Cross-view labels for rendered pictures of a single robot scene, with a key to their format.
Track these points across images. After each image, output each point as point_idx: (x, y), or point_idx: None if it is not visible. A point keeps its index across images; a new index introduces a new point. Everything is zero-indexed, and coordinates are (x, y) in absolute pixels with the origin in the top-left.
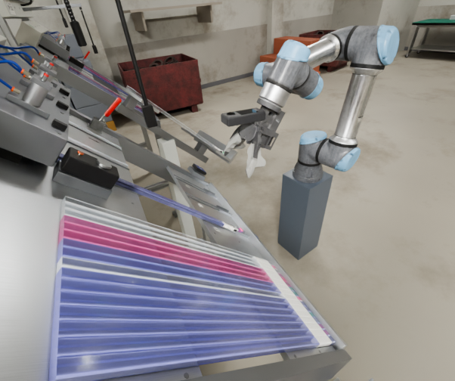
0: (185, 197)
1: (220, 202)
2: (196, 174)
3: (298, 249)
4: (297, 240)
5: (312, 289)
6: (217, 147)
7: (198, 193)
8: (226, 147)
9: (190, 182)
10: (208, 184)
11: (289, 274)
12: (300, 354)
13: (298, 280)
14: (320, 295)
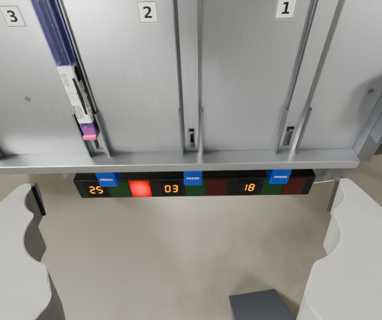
0: None
1: (253, 151)
2: None
3: (235, 307)
4: (243, 317)
5: (179, 279)
6: None
7: (252, 54)
8: (369, 200)
9: (339, 55)
10: (353, 153)
11: (214, 266)
12: None
13: (201, 272)
14: (167, 282)
